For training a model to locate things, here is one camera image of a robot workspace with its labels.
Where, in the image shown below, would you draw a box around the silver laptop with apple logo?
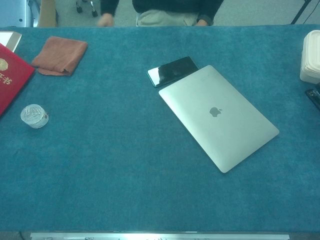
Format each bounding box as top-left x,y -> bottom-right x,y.
158,64 -> 280,174

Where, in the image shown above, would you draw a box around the black smartphone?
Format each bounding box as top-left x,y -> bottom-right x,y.
146,56 -> 200,88

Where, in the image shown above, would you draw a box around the teal felt table cover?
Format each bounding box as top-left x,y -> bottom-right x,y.
0,24 -> 320,232

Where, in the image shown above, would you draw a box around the seated person in dark top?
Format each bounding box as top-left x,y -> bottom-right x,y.
96,0 -> 225,28

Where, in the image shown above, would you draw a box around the orange folded cloth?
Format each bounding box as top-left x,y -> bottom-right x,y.
31,36 -> 89,77

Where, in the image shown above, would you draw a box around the clear round plastic container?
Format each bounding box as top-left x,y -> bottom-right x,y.
20,104 -> 50,129

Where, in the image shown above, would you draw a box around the red certificate book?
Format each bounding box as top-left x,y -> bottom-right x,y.
0,42 -> 36,117

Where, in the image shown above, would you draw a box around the brown cardboard board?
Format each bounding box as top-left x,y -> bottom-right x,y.
37,0 -> 60,28

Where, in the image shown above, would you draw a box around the black stapler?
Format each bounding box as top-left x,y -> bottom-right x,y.
304,83 -> 320,112

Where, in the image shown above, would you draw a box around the white stacked plastic boxes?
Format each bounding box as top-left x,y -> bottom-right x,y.
299,29 -> 320,84

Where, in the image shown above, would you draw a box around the silver metal panel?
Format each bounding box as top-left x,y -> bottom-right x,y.
0,0 -> 41,28

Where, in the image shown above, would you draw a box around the white flat box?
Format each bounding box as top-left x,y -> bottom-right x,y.
0,31 -> 23,53

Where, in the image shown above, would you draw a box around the black tripod leg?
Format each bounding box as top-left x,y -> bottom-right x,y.
290,0 -> 313,25

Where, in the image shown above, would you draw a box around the aluminium profile rail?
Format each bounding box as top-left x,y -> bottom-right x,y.
29,231 -> 291,240

